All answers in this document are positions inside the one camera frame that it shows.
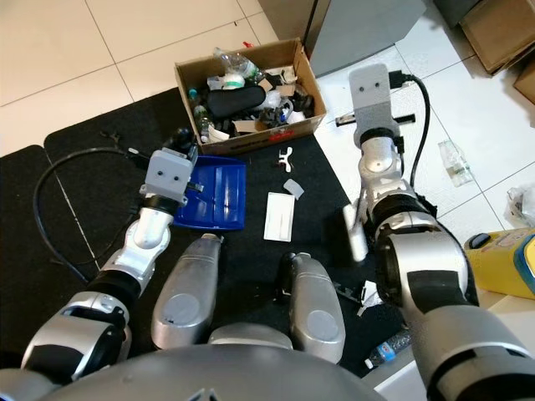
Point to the white torn carton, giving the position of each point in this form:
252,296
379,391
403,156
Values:
368,296

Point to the yellow plastic container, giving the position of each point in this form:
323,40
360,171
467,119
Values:
501,263

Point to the small white plastic hook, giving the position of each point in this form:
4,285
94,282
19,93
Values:
285,157

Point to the grey metal cabinet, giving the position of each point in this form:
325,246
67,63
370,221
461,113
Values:
364,29

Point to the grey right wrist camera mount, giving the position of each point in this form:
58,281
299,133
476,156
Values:
370,96

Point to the silver robot leg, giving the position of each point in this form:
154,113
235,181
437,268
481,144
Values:
185,292
318,309

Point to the silver left robot leg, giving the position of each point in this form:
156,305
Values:
185,292

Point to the small white plastic scrap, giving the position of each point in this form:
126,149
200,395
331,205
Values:
293,188

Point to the black oblong pouch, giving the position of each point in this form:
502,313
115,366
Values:
234,102

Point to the grey robot torso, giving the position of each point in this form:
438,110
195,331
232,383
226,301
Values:
234,378

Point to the brown cardboard box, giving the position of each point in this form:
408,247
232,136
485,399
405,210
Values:
527,83
501,29

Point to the crushed clear plastic bottle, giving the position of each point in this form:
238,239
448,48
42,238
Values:
456,163

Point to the white flat paper box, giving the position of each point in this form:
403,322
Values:
278,217

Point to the clear crumpled plastic bag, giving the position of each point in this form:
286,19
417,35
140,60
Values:
522,206

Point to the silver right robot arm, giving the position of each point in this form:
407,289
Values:
380,163

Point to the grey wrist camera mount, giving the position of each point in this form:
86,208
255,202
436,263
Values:
170,177
370,96

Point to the silver right robot leg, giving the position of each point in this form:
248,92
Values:
318,309

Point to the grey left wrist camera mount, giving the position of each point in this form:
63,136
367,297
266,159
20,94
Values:
170,177

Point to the cardboard box with rubbish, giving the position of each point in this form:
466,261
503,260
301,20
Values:
288,127

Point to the white and green cup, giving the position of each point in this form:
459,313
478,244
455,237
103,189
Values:
231,82

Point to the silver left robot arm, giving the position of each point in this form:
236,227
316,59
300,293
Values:
146,242

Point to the black floor mat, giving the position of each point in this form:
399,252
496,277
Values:
17,251
100,196

